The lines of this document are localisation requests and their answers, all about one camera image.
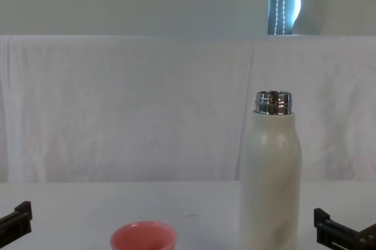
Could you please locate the cream vacuum bottle steel neck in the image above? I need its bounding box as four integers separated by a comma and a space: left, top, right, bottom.
240, 90, 303, 250

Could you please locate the white table cloth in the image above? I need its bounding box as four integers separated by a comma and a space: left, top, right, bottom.
0, 180, 376, 250

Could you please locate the pink cup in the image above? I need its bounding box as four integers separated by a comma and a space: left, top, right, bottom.
110, 221, 177, 250

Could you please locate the white draped backdrop sheet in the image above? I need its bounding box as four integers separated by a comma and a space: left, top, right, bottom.
0, 34, 376, 184

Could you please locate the white curtain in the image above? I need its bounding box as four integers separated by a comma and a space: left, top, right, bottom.
0, 0, 273, 37
291, 0, 376, 36

